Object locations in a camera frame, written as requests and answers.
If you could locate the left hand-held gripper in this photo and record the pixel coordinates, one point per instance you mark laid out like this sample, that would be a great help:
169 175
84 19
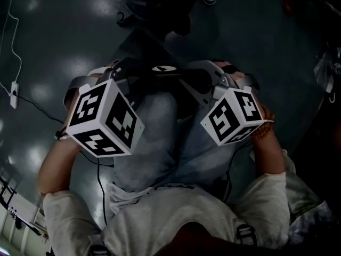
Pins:
106 116

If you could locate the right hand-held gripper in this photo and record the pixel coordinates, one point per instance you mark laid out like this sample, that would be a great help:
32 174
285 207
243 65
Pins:
231 116

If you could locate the person's left forearm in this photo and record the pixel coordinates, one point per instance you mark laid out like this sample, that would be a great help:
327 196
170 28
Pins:
56 167

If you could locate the person's right forearm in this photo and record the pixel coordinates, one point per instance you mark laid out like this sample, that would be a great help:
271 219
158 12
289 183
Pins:
269 156

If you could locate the person's right hand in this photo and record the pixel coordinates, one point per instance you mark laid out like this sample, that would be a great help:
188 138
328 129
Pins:
238 76

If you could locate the white power strip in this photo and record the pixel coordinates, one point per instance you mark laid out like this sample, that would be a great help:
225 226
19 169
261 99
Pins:
14 95

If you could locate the blue jeans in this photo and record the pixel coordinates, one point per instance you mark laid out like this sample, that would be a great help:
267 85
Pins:
160 143

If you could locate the black metal rack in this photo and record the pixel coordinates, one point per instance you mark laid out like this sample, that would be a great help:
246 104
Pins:
6 191

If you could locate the white t-shirt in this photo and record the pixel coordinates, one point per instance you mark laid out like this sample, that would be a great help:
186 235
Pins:
173 217

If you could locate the white cabinet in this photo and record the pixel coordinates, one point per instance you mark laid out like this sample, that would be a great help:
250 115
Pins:
24 228

